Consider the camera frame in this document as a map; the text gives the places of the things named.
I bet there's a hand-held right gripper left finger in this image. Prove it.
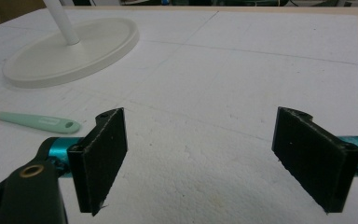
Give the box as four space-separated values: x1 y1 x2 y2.
66 107 129 217

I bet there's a mint green handled utensil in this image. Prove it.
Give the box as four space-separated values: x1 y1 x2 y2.
0 101 82 135

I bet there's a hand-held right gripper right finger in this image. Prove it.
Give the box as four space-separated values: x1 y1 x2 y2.
271 106 358 215

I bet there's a white round lamp stand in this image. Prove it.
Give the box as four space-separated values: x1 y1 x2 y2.
2 0 140 89

